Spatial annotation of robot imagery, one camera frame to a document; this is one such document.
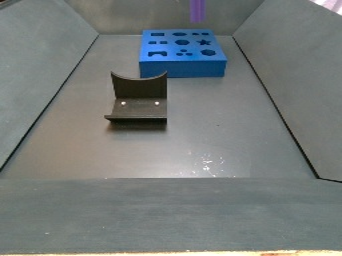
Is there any purple star-profile bar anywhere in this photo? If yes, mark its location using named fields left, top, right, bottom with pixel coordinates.
left=189, top=0, right=205, bottom=23

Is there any black curved fixture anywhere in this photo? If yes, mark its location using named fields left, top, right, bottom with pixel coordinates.
left=104, top=73, right=167, bottom=122

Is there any blue shape-sorter block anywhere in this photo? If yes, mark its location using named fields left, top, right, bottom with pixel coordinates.
left=139, top=29, right=227, bottom=78

